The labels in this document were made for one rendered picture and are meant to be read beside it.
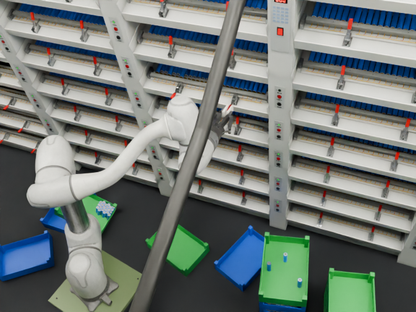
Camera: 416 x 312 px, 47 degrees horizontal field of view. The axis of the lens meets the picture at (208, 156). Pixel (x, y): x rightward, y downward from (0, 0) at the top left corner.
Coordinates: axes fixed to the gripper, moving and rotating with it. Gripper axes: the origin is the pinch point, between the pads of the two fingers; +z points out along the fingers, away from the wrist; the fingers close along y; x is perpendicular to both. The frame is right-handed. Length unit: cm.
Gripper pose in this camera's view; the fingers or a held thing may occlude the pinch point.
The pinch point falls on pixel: (227, 111)
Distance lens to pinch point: 202.4
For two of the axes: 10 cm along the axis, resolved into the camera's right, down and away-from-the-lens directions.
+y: 9.2, 2.3, -3.1
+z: 3.8, -5.8, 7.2
